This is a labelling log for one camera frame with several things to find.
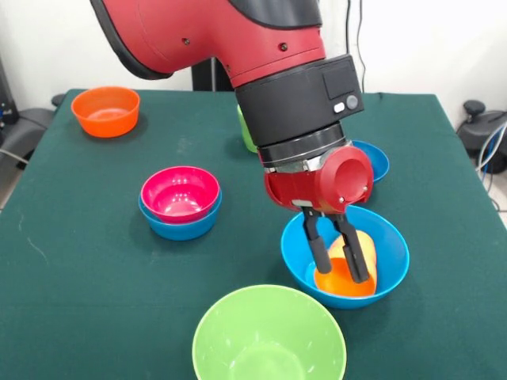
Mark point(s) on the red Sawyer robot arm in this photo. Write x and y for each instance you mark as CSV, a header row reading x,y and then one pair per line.
x,y
237,47

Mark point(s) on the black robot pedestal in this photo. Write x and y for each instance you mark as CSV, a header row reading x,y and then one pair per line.
x,y
206,77

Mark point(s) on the orange cup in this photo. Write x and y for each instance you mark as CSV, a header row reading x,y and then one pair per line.
x,y
340,283

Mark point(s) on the orange bowl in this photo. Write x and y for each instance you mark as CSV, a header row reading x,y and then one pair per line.
x,y
105,122

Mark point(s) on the large light blue bowl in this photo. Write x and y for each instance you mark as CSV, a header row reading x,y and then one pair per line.
x,y
388,253

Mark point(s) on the dark green table cloth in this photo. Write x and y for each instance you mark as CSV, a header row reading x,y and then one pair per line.
x,y
79,297

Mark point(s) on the small light blue bowl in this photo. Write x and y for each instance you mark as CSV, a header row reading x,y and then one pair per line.
x,y
182,231

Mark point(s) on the small pink bowl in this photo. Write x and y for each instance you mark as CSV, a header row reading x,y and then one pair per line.
x,y
178,194

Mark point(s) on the black pedestal leg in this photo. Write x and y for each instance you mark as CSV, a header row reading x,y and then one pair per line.
x,y
31,122
475,130

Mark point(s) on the green cup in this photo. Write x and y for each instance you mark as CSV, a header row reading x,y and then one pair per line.
x,y
246,136

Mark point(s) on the large green bowl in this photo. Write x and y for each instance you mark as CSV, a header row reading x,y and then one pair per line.
x,y
269,336

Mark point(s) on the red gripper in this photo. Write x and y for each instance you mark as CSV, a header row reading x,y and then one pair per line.
x,y
317,186

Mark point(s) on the small dark blue bowl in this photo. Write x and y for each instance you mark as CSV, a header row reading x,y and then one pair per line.
x,y
378,162

